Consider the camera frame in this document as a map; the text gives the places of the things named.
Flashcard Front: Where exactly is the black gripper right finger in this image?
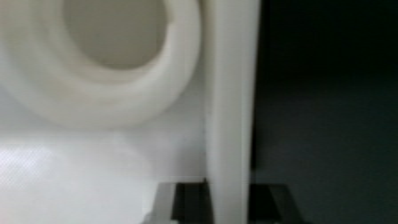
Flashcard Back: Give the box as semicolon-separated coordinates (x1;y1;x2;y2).
250;184;312;224

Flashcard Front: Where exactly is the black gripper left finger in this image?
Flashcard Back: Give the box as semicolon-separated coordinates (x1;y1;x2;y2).
145;182;210;224

